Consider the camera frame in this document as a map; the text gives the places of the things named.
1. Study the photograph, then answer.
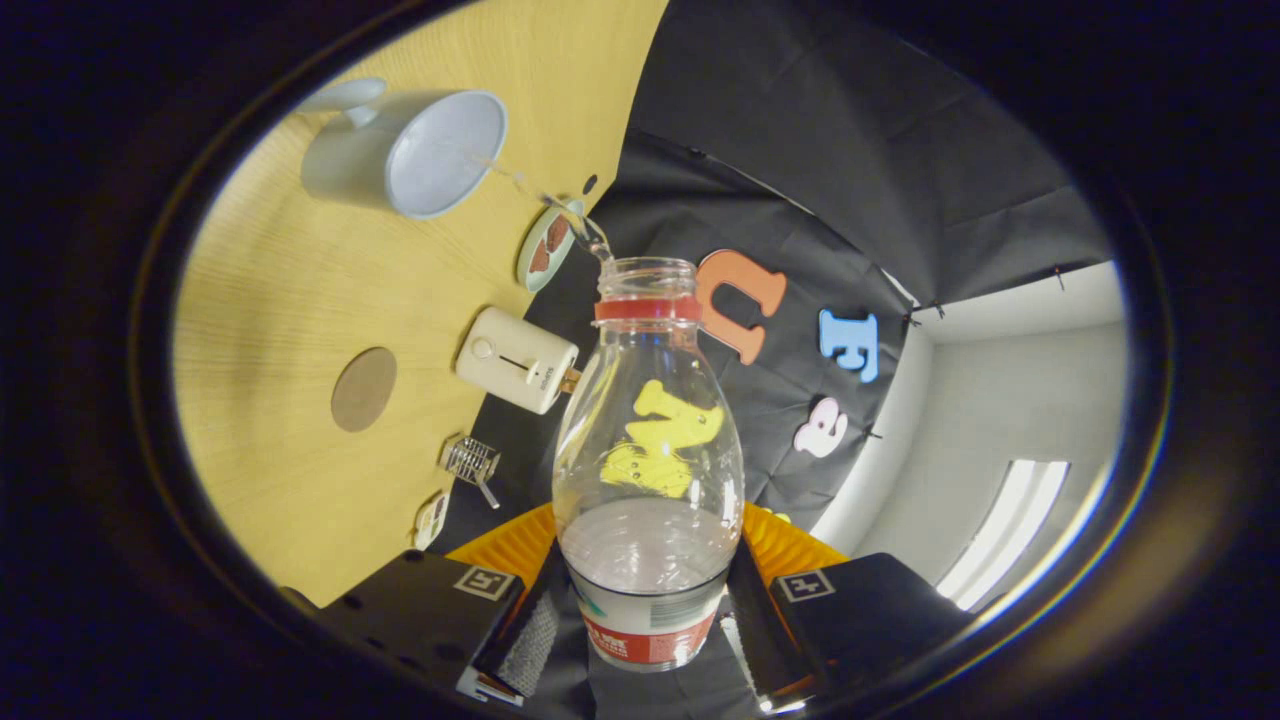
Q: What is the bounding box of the wooden table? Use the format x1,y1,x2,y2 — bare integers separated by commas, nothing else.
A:
172,0,669,608

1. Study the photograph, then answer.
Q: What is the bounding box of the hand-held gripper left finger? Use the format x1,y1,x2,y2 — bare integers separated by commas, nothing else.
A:
320,500,571,706

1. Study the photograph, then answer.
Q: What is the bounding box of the white divided dish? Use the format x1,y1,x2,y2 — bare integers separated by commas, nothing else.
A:
413,490,451,551

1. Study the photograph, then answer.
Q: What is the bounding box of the light green plate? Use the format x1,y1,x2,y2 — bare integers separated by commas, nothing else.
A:
516,198,587,293

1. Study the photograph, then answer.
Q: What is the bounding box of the round brown coaster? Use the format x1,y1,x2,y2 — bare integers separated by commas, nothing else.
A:
331,346,398,433

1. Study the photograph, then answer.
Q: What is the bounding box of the white cup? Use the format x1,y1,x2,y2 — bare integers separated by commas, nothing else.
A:
297,78,509,221

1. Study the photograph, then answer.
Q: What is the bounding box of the large ceiling light panel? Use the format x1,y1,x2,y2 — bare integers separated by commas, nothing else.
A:
935,459,1069,611

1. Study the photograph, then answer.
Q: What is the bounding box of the white toaster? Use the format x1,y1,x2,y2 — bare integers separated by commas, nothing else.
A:
455,306,580,415

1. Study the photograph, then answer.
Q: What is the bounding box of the metal wire utensil holder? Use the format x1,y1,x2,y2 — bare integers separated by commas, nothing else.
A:
443,435,501,486

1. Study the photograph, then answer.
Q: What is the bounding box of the clear plastic juice bottle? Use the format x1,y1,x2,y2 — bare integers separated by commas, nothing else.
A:
552,257,746,673

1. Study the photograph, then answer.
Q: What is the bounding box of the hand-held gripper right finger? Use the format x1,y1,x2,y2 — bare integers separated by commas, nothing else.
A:
735,503,976,713

